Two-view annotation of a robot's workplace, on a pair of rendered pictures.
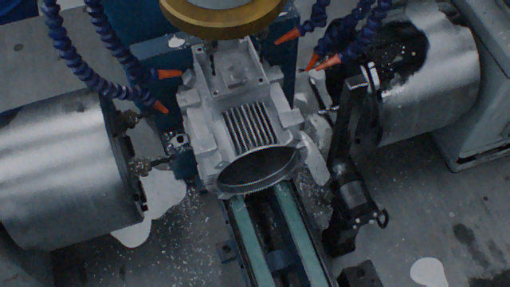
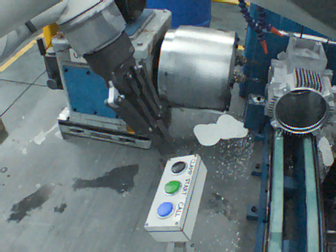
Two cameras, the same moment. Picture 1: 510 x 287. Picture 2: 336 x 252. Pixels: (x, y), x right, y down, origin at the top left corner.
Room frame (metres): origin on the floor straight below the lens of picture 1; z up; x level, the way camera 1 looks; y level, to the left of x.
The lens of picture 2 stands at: (-0.33, -0.02, 1.53)
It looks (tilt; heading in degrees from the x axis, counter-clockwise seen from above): 42 degrees down; 30
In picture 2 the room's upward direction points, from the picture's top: straight up
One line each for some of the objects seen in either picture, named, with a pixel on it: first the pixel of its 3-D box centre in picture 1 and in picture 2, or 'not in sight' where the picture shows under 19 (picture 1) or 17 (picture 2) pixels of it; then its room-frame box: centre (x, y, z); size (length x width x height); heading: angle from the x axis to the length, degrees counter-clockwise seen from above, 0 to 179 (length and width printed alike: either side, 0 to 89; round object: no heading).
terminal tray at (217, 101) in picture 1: (230, 77); (304, 58); (0.54, 0.02, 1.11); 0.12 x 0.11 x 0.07; 16
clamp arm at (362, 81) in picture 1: (345, 130); not in sight; (0.42, -0.15, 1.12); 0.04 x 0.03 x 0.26; 16
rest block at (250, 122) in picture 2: (183, 152); (256, 111); (0.54, 0.14, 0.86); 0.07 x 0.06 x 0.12; 106
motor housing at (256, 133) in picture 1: (240, 125); (298, 91); (0.51, 0.01, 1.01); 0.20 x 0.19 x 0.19; 16
